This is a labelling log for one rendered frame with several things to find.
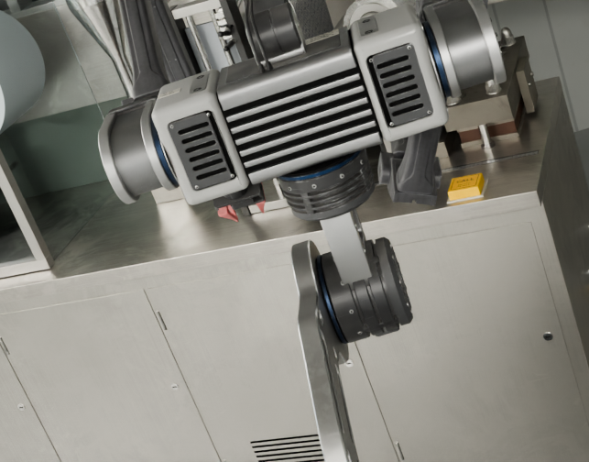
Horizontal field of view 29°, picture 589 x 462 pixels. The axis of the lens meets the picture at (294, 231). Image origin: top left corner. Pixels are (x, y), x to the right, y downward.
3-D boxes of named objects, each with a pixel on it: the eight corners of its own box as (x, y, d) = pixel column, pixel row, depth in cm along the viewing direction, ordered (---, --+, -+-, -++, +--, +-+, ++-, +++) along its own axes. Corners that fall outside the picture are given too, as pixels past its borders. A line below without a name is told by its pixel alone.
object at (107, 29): (145, 210, 313) (59, 15, 291) (163, 187, 325) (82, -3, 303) (190, 201, 308) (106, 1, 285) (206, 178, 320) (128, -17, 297)
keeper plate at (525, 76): (527, 114, 280) (515, 71, 276) (530, 97, 288) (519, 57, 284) (537, 111, 279) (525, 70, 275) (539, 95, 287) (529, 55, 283)
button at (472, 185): (450, 202, 253) (447, 192, 252) (454, 187, 258) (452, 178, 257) (481, 195, 250) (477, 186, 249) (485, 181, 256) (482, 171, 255)
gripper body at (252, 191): (213, 189, 243) (201, 169, 237) (258, 174, 241) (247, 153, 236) (217, 213, 239) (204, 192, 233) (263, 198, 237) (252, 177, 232)
